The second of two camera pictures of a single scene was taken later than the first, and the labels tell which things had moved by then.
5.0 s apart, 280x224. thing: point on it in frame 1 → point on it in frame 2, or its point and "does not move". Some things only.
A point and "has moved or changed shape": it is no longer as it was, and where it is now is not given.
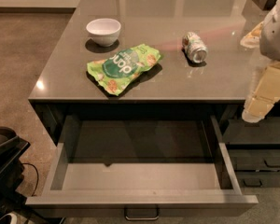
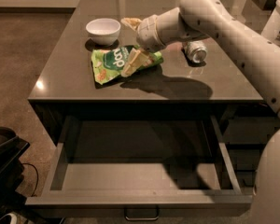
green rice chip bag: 115,73 has moved or changed shape
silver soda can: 195,48 does not move
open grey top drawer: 140,167 does not move
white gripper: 276,39 → 147,33
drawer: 259,159 → 245,157
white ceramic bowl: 105,32 does not move
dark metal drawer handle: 142,218 does not move
